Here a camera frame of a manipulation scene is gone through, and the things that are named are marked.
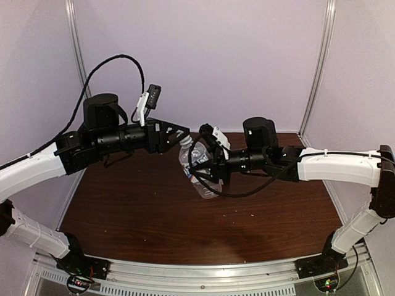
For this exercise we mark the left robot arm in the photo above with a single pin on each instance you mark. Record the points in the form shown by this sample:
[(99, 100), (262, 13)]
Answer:
[(100, 135)]

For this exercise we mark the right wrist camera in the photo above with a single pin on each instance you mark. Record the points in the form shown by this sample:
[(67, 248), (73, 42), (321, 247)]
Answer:
[(222, 141)]

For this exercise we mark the left aluminium frame post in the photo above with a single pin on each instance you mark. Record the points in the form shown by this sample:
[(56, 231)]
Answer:
[(75, 40)]

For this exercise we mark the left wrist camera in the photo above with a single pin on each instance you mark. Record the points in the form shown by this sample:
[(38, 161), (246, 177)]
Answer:
[(147, 102)]

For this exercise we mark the aluminium frame post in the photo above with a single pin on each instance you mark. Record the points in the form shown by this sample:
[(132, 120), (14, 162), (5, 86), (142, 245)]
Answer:
[(327, 33), (75, 40)]

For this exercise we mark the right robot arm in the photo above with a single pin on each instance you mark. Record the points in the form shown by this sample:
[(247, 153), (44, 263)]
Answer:
[(374, 168)]

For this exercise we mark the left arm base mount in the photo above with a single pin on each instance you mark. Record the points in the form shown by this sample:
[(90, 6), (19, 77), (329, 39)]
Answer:
[(76, 262)]

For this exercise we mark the circuit board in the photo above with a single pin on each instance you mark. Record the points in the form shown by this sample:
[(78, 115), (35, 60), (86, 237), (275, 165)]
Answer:
[(77, 285), (326, 284)]

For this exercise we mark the left circuit board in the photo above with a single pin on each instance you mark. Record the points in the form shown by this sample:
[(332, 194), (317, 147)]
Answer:
[(77, 285)]

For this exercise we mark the right aluminium frame post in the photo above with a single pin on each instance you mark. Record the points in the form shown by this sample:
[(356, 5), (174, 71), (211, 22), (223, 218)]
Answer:
[(327, 33)]

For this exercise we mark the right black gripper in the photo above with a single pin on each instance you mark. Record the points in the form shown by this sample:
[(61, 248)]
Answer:
[(218, 167)]

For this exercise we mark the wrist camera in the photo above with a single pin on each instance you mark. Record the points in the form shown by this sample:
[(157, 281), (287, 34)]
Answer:
[(222, 141), (147, 102)]

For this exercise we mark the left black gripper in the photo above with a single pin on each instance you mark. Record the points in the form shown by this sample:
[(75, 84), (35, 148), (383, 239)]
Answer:
[(158, 143)]

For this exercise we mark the front aluminium rail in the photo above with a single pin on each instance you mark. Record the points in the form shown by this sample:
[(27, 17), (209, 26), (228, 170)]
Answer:
[(278, 277)]

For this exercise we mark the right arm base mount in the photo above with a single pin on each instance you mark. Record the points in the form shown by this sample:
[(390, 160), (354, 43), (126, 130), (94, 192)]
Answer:
[(327, 262)]

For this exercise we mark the white water bottle cap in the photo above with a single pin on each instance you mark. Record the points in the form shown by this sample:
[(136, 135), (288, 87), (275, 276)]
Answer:
[(186, 141)]

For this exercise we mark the right circuit board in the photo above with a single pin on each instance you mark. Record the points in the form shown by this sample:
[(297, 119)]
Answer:
[(326, 284)]

